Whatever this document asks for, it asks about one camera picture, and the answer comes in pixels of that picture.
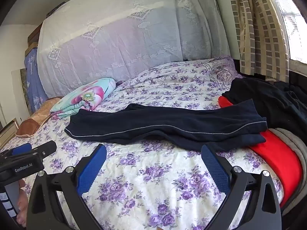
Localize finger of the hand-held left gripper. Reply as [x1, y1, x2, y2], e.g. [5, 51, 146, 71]
[0, 143, 32, 157]
[31, 140, 57, 158]

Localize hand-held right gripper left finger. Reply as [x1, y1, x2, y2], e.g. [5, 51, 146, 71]
[26, 144, 107, 230]

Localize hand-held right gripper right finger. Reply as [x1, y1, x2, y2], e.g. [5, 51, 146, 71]
[201, 144, 282, 230]

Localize navy blue pants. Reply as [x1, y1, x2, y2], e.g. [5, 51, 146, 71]
[64, 99, 268, 152]

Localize person's left hand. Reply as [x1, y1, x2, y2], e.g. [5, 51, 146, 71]
[17, 179, 32, 228]

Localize orange brown pillow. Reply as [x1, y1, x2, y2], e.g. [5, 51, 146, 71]
[16, 96, 64, 138]

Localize purple floral bedsheet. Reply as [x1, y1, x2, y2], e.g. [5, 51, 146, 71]
[0, 55, 285, 230]

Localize red cloth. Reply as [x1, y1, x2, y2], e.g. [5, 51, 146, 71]
[218, 96, 303, 208]

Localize folded turquoise pink floral quilt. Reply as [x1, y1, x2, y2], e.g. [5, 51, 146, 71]
[50, 78, 117, 120]

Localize blue patterned cloth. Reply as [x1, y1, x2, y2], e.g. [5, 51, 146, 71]
[24, 48, 48, 113]

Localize grey cloth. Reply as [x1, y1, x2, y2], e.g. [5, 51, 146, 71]
[269, 127, 307, 217]

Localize black garment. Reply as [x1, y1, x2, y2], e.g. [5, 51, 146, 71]
[222, 78, 307, 146]

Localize wooden box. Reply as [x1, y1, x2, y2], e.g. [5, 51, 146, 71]
[27, 23, 44, 49]

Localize beige grey checked curtain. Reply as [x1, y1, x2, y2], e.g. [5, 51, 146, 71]
[228, 0, 290, 83]

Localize window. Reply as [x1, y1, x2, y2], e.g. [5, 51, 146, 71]
[264, 0, 307, 65]

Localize wooden frame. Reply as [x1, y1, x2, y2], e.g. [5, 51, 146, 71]
[0, 117, 20, 149]

